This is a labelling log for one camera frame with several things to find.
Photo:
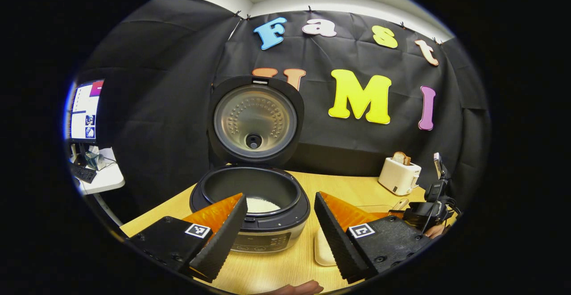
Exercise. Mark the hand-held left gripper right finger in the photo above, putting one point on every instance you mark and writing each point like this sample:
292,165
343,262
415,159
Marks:
337,246

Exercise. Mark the white toaster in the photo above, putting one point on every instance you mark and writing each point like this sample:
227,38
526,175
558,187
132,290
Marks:
397,176

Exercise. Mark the toast bread slice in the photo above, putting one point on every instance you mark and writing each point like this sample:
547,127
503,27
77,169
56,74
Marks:
401,158

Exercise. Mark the black backdrop cloth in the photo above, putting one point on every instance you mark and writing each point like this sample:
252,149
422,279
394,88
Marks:
169,107

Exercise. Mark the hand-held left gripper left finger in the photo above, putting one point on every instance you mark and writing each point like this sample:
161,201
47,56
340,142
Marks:
223,241

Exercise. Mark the white side table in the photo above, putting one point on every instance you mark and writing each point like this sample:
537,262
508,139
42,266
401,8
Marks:
107,179

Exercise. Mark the pale crumpled bag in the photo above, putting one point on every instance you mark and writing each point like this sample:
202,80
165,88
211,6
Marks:
94,160

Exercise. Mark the wooden spoon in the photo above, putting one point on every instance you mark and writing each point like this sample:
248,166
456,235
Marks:
400,204

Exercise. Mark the computer monitor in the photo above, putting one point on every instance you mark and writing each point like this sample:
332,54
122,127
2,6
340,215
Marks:
84,107

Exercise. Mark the silver black rice cooker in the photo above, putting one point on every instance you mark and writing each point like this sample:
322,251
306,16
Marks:
254,121

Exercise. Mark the black keyboard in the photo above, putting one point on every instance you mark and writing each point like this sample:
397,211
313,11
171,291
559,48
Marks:
84,173

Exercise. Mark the cream rice dish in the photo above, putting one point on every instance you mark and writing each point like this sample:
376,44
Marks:
322,250

